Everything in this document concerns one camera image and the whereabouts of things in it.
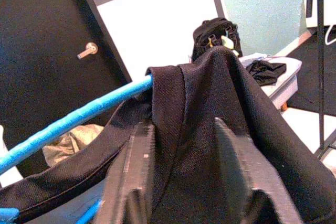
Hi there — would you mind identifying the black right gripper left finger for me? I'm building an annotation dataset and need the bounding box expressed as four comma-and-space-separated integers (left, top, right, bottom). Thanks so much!
97, 121, 155, 224

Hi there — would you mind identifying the white wire hanger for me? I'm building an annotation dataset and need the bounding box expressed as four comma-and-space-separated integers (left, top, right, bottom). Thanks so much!
324, 23, 336, 46

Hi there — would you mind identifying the white padded bench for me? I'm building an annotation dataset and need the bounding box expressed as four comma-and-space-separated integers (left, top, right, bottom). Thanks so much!
240, 52, 302, 112

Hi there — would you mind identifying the blue plastic hanger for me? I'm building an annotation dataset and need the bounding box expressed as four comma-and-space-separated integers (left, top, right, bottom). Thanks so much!
0, 73, 154, 224

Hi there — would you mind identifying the yellow white charm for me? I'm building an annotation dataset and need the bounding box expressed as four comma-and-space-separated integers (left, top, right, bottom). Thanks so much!
220, 31, 241, 57

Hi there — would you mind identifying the dark navy printed t-shirt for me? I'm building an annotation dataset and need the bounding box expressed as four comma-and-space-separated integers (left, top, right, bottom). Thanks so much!
0, 46, 336, 224

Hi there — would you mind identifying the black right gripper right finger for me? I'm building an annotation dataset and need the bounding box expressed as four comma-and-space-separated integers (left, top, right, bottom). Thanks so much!
215, 118, 300, 224

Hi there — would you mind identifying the silver door handle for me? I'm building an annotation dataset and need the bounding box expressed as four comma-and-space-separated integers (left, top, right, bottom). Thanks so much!
77, 42, 99, 60

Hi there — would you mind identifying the black metal clothes rack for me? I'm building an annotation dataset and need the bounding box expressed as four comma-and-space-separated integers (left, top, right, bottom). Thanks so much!
306, 0, 336, 159

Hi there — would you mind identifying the black crumpled garment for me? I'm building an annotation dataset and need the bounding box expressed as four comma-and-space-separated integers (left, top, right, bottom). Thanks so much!
245, 60, 287, 86

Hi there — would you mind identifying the black backpack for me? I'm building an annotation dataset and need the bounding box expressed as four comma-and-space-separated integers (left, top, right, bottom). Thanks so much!
192, 17, 242, 63

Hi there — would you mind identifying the black door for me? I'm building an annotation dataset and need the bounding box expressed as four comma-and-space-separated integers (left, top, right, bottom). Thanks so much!
0, 0, 132, 177

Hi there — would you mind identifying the beige cloth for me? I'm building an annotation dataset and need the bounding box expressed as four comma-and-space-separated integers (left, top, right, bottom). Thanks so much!
41, 124, 104, 167

